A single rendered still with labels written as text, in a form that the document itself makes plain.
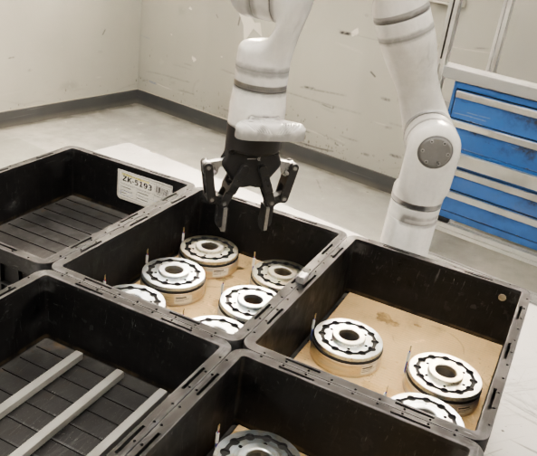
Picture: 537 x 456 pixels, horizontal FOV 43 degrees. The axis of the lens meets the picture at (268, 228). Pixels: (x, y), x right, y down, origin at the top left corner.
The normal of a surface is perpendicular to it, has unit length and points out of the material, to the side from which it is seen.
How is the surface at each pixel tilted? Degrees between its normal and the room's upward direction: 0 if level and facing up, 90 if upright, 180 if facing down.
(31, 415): 0
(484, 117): 90
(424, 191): 95
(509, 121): 90
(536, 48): 90
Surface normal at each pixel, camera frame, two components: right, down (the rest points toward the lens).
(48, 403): 0.13, -0.90
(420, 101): 0.04, 0.74
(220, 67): -0.58, 0.28
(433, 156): -0.07, 0.52
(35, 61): 0.80, 0.34
